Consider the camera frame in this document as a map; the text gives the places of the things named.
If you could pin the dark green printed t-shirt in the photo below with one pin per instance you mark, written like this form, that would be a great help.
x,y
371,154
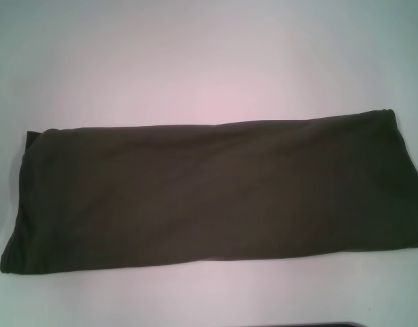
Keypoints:
x,y
212,190

